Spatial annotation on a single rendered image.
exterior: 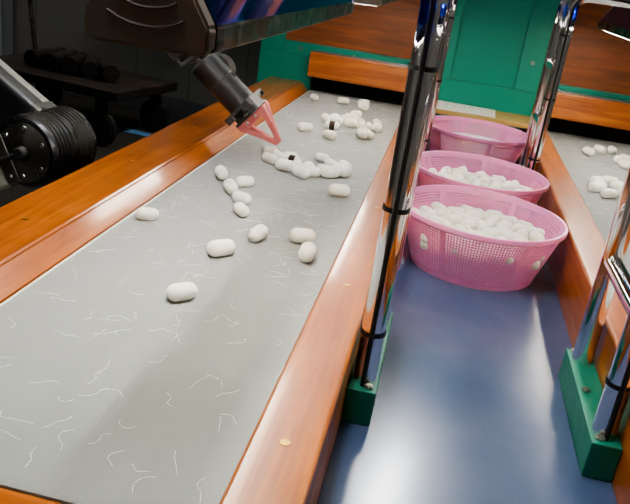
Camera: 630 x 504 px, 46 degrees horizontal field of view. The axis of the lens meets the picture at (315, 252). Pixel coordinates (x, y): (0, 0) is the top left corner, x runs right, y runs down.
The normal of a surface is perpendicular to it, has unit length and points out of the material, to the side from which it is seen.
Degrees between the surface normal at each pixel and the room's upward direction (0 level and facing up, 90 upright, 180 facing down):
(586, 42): 90
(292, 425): 0
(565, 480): 0
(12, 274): 45
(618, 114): 90
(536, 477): 0
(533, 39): 90
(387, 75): 90
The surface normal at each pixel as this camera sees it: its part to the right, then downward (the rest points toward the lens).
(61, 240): 0.79, -0.51
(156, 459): 0.14, -0.92
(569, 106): -0.19, 0.33
